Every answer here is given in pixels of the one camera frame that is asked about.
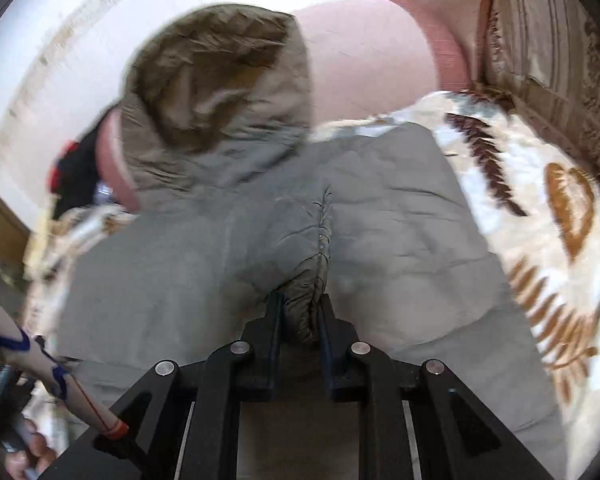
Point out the black garment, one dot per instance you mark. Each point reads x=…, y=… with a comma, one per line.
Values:
x=80, y=180

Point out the person's left hand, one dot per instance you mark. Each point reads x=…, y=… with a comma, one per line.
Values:
x=35, y=452

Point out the leaf print blanket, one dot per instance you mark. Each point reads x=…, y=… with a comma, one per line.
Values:
x=530, y=185

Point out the wooden carved headboard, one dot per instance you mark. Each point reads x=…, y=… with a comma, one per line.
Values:
x=540, y=35

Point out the olive quilted hooded jacket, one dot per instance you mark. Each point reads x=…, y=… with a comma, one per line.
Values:
x=220, y=240

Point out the red garment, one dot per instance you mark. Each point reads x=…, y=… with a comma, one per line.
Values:
x=60, y=152

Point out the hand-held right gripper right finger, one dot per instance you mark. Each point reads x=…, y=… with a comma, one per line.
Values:
x=325, y=330

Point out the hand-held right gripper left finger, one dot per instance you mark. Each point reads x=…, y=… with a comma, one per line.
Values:
x=278, y=322

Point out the clear plastic bag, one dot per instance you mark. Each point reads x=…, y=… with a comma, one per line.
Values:
x=101, y=194

